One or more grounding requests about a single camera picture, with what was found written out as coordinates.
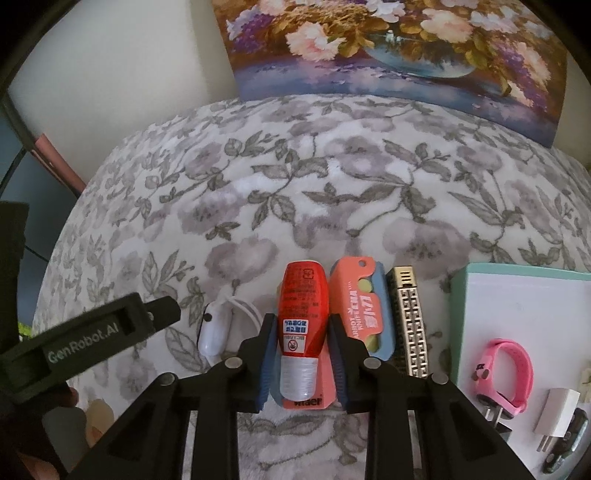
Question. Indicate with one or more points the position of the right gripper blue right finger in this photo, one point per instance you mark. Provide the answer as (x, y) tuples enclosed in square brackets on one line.
[(456, 442)]

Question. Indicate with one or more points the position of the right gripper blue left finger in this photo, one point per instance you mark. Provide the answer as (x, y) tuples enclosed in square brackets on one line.
[(148, 440)]

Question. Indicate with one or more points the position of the pink wristband watch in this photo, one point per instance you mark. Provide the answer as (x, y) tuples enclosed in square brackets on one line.
[(503, 377)]

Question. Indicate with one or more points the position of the dark green clip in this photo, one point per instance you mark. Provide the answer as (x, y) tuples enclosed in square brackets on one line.
[(569, 443)]

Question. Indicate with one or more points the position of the white wall charger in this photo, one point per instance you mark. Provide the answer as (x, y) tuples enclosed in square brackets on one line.
[(556, 415)]

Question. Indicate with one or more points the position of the orange blue utility knife pack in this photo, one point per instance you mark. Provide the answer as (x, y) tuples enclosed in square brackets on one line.
[(358, 293)]

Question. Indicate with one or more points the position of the red glue bottle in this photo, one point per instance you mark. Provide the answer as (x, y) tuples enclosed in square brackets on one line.
[(303, 321)]

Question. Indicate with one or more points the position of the black cube charger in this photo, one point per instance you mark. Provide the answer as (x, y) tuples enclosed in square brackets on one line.
[(493, 413)]

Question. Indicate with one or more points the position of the pink eraser box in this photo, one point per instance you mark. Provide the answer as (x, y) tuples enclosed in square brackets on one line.
[(325, 393)]

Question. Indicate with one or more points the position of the person's left hand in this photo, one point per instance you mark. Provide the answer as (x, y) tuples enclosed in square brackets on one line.
[(62, 434)]

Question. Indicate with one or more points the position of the silver patterned lighter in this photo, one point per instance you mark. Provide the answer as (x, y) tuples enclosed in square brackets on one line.
[(411, 351)]

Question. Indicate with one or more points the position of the teal white shallow box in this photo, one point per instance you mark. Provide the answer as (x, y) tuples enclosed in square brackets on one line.
[(546, 311)]

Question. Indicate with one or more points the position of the grey floral blanket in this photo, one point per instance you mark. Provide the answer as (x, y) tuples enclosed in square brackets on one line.
[(215, 202)]

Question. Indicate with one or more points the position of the flower oil painting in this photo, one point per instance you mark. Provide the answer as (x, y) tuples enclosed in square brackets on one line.
[(492, 59)]

